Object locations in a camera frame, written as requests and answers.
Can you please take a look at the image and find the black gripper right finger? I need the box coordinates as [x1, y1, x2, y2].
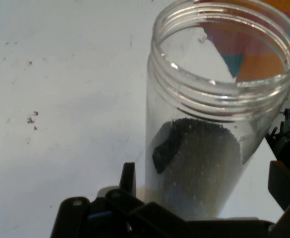
[267, 160, 290, 238]

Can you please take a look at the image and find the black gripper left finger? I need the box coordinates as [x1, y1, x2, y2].
[50, 162, 192, 238]

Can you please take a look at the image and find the clear jar with black seeds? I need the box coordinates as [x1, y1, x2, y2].
[144, 0, 290, 220]

